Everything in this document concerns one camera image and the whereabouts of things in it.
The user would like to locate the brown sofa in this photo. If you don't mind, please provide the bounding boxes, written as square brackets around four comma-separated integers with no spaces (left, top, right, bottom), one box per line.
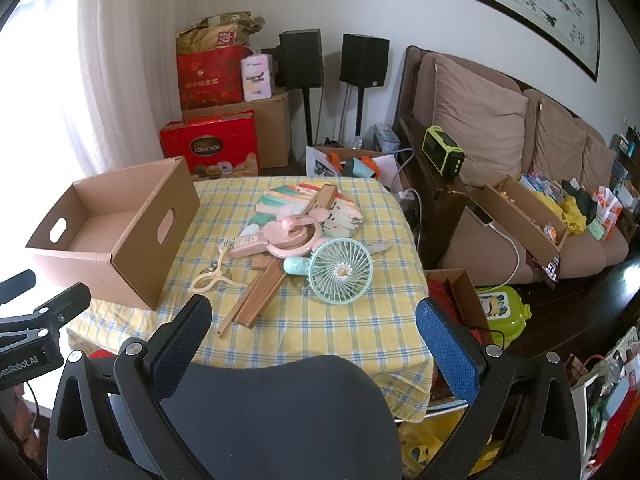
[392,45,636,286]

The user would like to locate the yellow plastic bag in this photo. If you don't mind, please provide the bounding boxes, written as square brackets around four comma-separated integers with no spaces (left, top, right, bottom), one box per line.
[397,412,496,478]

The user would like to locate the teal item with orange straps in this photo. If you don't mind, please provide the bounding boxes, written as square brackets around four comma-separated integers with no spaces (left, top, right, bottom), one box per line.
[345,157,376,178]

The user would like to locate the white curtain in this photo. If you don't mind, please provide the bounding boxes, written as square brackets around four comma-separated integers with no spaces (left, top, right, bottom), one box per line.
[0,0,211,196]

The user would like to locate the long cardboard box of clutter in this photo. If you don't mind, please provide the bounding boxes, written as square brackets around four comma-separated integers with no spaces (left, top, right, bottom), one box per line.
[482,175,571,261]

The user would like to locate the green black portable radio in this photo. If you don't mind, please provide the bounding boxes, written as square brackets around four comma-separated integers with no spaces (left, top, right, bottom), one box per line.
[421,126,466,178]

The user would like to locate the grey appliance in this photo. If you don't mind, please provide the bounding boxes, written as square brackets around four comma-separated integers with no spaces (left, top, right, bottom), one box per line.
[372,124,401,153]

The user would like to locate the colourful paper folding fan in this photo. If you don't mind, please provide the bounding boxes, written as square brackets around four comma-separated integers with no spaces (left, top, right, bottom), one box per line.
[255,182,366,238]

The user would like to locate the red gift bag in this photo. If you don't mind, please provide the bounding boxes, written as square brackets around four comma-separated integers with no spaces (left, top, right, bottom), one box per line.
[176,45,253,111]

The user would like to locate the medium beige sofa cushion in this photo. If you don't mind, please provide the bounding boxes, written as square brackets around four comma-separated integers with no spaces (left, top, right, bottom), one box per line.
[530,97,588,181]

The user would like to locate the green toy case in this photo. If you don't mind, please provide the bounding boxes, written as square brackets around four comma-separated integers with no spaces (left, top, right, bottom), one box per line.
[475,285,532,351]

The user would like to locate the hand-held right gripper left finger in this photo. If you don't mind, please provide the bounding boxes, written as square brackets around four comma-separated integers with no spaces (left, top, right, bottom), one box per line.
[47,294,213,480]

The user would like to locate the dark chair back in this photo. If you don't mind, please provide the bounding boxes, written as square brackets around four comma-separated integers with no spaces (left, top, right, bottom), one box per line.
[159,355,403,480]

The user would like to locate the cardboard box with red bags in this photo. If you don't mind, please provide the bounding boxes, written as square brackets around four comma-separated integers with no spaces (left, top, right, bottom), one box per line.
[424,268,496,348]

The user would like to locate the cardboard box with handles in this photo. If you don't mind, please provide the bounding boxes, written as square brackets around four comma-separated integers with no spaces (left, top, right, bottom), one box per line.
[26,156,202,311]

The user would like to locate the large beige sofa cushion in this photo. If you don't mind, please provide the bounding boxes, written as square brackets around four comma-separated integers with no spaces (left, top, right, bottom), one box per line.
[432,55,530,188]

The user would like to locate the person's left hand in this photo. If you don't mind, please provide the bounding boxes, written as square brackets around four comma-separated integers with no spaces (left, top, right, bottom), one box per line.
[0,385,40,461]

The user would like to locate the beige clip with metal ring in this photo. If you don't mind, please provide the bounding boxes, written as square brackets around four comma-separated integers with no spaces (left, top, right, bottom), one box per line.
[189,247,246,295]

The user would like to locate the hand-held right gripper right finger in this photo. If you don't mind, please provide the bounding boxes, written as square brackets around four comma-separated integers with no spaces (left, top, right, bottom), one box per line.
[415,297,596,480]

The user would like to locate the red gift box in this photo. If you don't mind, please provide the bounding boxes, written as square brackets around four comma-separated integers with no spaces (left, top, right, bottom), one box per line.
[160,110,262,181]

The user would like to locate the small beige sofa cushion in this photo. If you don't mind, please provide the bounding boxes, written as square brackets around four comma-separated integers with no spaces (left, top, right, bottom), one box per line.
[580,132,618,183]

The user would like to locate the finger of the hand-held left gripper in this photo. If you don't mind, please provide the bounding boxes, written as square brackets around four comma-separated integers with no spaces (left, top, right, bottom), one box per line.
[0,269,37,307]
[0,282,92,342]

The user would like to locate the large brown cardboard box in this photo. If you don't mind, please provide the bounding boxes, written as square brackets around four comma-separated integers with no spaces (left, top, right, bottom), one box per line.
[182,89,292,170]

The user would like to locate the mint green handheld fan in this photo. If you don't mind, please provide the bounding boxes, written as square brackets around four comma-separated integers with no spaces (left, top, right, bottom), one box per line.
[283,238,375,306]

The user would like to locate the white purple tissue pack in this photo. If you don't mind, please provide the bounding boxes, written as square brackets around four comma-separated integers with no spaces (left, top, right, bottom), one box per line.
[241,54,277,102]

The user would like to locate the yellow checked tablecloth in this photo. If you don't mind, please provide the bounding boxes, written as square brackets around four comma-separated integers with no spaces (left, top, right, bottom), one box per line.
[65,175,436,423]

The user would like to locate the white charging cable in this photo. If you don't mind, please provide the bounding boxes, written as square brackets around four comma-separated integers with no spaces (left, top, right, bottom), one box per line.
[475,222,522,292]

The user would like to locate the brown wooden folding fan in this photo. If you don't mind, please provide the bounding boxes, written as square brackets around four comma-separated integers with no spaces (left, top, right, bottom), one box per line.
[216,256,288,340]

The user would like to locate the pink handheld fan with ears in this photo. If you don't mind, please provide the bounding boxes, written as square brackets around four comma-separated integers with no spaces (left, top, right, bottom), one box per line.
[220,212,326,262]

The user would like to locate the black speaker on stand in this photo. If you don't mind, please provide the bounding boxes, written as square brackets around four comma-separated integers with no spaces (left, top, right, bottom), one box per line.
[340,33,390,142]
[274,29,323,147]

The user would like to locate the cluster of shopping bags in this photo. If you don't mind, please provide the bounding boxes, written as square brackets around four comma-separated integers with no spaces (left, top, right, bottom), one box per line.
[565,327,640,480]

